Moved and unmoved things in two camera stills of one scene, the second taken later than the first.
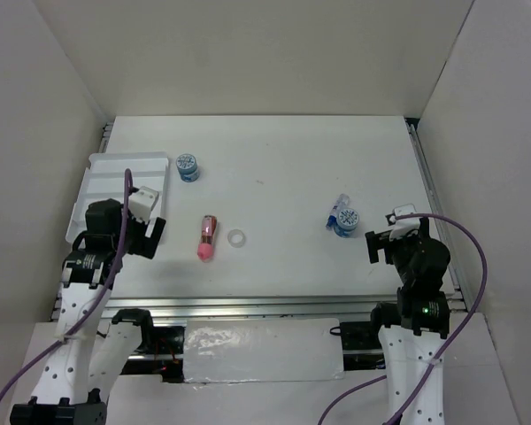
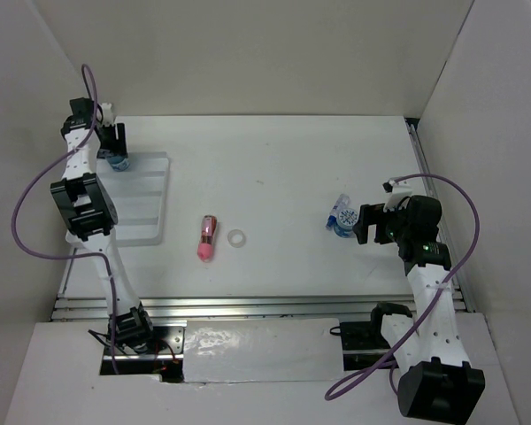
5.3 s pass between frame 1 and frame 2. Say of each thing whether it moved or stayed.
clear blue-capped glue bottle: stayed
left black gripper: moved
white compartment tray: stayed
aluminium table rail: stayed
